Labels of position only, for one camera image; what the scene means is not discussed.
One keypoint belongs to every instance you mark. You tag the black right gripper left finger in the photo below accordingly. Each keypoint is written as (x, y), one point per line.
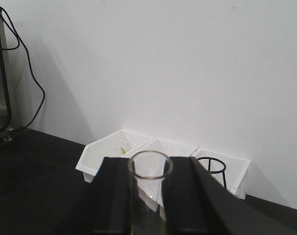
(105, 207)

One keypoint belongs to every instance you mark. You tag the white storage bin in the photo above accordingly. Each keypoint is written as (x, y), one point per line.
(151, 164)
(119, 144)
(236, 171)

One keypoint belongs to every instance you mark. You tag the white middle storage bin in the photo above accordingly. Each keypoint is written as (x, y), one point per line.
(151, 164)

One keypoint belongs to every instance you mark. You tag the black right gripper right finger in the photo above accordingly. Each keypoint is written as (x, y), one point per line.
(196, 204)

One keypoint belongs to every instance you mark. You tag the large glass test tube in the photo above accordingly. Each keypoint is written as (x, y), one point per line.
(143, 220)

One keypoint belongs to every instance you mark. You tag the black wire tripod stand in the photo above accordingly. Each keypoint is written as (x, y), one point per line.
(216, 167)

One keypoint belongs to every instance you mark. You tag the white right storage bin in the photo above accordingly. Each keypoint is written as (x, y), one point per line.
(236, 171)

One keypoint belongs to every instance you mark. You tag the white left storage bin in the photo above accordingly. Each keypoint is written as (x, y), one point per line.
(119, 144)

